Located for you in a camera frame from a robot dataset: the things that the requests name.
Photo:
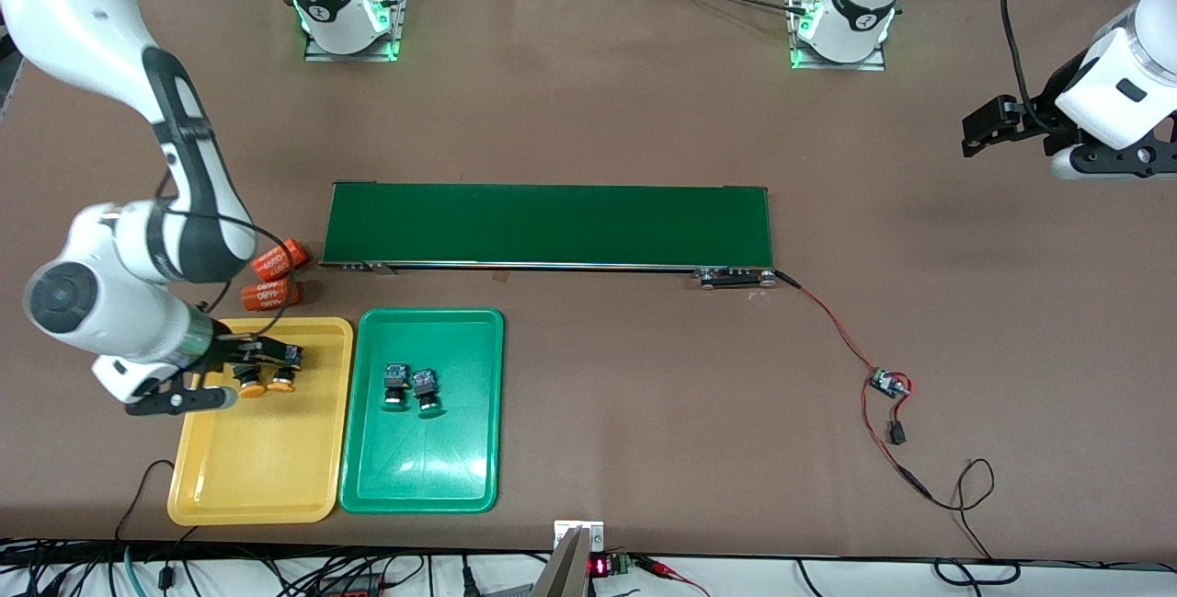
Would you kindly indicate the grey metal bar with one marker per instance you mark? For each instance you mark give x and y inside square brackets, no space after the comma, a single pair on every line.
[561,574]

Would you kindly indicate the orange 4680 battery cylinder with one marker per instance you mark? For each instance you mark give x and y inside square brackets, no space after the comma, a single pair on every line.
[270,296]
[280,258]

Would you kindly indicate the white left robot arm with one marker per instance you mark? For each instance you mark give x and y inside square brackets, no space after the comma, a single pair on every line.
[1122,91]

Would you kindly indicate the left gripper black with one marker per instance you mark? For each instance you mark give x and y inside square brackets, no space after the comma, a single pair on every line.
[1045,109]

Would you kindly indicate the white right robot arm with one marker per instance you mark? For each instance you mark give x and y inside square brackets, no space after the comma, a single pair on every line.
[119,303]

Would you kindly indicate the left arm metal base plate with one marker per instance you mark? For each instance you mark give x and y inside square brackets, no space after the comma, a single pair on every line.
[869,65]

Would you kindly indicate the green plastic tray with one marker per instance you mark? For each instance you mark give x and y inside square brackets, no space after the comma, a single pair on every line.
[441,459]

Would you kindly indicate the green conveyor belt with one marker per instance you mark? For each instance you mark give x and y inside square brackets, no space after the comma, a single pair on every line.
[552,224]

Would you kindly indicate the green push button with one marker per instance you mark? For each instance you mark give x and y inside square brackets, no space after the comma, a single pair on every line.
[396,385]
[427,393]

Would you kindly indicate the small black connector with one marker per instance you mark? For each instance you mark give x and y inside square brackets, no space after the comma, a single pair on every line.
[897,434]

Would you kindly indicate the yellow plastic tray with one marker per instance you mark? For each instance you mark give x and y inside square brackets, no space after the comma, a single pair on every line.
[262,450]

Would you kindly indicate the red digit display module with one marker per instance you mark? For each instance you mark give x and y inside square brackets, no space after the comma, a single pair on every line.
[609,566]

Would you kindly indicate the small metal bracket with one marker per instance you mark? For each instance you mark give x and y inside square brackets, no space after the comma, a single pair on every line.
[579,528]

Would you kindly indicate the yellow push button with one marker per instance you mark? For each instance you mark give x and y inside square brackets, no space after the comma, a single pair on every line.
[281,384]
[250,386]

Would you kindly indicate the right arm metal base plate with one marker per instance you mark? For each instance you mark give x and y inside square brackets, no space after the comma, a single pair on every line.
[397,17]

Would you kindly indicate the small circuit board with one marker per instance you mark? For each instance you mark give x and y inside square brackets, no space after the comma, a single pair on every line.
[888,384]

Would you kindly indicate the red clip lead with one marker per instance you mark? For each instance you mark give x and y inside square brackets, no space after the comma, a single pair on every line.
[667,571]

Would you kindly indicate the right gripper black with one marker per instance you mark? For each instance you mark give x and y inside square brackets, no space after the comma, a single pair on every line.
[232,350]

